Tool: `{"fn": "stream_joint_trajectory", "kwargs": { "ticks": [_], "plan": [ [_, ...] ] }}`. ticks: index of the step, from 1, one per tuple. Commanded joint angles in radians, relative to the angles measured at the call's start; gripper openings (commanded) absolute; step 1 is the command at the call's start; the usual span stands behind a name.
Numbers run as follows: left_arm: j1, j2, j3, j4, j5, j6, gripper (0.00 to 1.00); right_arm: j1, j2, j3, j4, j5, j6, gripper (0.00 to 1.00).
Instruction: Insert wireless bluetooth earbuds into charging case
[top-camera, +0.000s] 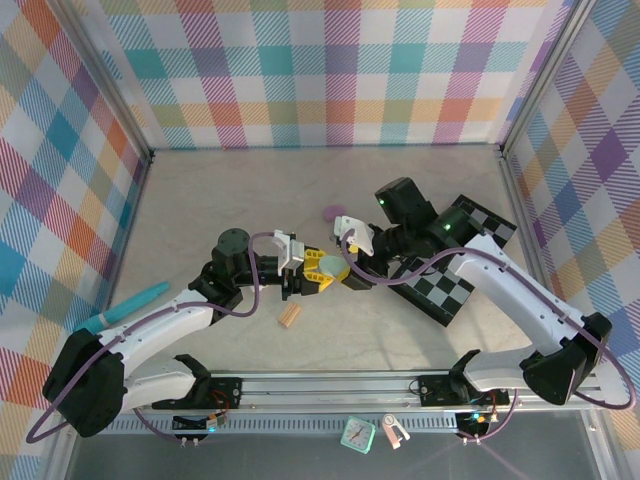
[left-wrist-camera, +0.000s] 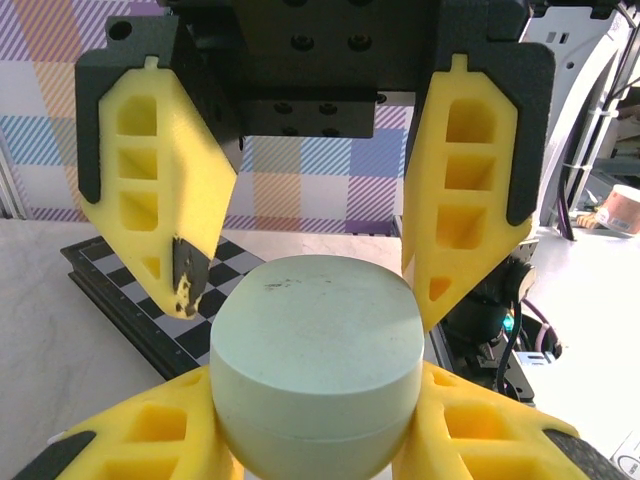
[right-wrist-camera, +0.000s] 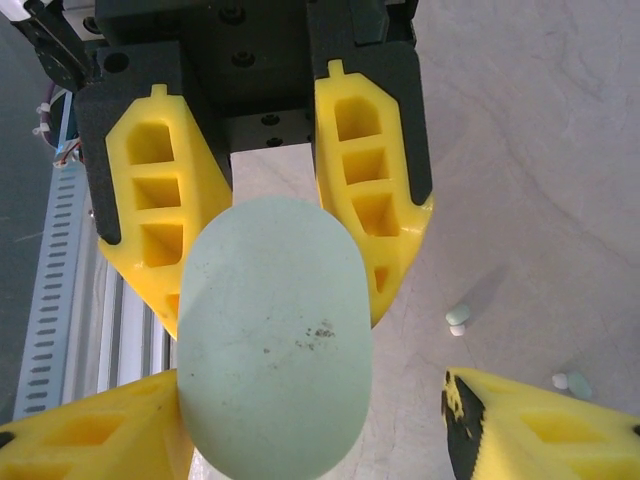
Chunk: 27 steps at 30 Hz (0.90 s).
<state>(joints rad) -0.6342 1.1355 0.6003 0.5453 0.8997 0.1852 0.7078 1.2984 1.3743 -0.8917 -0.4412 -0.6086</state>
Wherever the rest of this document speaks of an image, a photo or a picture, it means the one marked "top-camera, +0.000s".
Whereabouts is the black controller board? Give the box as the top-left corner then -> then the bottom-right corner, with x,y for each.
172,412 -> 225,434
457,410 -> 496,436

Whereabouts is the ridged wooden block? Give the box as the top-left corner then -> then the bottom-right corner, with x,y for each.
278,302 -> 302,330

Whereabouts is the aluminium frame post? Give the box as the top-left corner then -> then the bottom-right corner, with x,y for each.
497,0 -> 599,159
52,0 -> 155,164

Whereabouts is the aluminium side rail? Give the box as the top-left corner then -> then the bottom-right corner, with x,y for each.
497,147 -> 621,480
42,152 -> 154,480

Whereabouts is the black grey checkerboard panel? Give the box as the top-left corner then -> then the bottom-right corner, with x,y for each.
388,257 -> 474,329
449,194 -> 519,251

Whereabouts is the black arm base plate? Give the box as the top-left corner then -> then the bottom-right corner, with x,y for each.
152,377 -> 244,411
417,374 -> 511,407

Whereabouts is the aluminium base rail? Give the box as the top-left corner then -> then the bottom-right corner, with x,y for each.
52,369 -> 606,416

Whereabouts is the mint square alarm clock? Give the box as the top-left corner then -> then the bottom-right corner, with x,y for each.
339,415 -> 376,455

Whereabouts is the teal marker pen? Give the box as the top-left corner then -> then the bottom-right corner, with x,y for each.
74,282 -> 170,334

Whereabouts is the white pink clip tool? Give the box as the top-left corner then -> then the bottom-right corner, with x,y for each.
380,412 -> 412,450

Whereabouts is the pale mint round earbud case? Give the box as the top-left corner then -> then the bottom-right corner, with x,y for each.
319,254 -> 346,277

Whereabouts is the slotted grey cable duct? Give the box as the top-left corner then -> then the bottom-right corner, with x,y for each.
79,418 -> 459,434

